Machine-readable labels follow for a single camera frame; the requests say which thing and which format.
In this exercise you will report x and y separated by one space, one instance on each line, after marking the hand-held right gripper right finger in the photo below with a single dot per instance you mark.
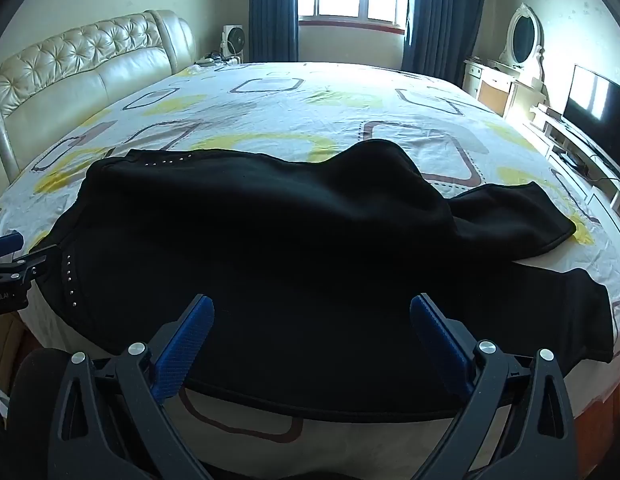
437 340

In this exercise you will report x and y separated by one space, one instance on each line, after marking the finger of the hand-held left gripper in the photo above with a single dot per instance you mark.
2 245
37 262

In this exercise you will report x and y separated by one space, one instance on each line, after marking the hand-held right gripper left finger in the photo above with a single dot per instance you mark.
187 340

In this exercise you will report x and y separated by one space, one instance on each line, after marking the black pants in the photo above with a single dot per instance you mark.
270 260

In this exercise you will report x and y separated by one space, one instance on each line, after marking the cream tufted leather headboard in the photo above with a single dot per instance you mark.
80 80

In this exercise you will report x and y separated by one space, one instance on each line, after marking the white television stand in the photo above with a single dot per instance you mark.
584 160

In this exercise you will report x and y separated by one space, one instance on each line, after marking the patterned white bed sheet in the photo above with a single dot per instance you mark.
300 110

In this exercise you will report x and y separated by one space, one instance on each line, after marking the cream dressing table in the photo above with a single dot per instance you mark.
494 87

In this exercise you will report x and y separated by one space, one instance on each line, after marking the black flat television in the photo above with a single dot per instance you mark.
597 100

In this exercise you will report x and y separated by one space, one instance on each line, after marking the white box fan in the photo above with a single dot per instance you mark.
234 40

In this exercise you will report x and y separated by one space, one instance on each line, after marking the oval white-framed mirror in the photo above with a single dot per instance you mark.
522 40

